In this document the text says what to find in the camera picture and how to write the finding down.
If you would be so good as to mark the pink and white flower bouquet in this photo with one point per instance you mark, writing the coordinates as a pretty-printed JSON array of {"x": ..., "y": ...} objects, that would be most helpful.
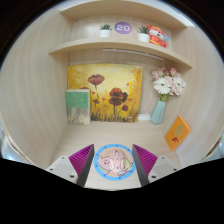
[{"x": 168, "y": 85}]

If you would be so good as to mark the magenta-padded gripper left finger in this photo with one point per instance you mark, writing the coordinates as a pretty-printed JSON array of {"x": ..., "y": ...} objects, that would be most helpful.
[{"x": 62, "y": 166}]

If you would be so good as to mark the orange book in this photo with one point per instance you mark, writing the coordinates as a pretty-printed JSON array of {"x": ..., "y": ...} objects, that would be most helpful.
[{"x": 177, "y": 133}]

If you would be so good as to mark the round cartoon mouse pad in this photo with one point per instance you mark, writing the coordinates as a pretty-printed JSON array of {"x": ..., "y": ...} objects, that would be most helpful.
[{"x": 101, "y": 156}]

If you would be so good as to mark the pale teal vase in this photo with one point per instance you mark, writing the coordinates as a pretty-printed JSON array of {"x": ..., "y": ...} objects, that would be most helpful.
[{"x": 158, "y": 113}]

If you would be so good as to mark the wooden shelf with ornaments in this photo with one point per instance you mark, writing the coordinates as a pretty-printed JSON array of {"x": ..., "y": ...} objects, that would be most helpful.
[{"x": 116, "y": 43}]

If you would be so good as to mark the green book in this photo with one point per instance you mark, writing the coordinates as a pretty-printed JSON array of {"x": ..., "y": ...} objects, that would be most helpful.
[{"x": 77, "y": 106}]

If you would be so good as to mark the small white box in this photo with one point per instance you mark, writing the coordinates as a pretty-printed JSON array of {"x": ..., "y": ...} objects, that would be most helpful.
[{"x": 144, "y": 116}]

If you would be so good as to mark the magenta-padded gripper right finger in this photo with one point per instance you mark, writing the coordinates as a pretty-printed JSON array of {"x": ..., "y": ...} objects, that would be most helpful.
[{"x": 160, "y": 166}]

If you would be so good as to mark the yellow poppy painting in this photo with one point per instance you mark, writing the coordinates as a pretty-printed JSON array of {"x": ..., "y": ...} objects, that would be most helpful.
[{"x": 110, "y": 86}]

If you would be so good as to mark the pink computer mouse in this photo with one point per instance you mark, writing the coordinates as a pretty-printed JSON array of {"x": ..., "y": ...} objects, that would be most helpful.
[{"x": 118, "y": 161}]

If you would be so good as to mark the white light bar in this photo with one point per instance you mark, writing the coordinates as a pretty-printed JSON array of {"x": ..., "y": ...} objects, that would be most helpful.
[{"x": 133, "y": 54}]

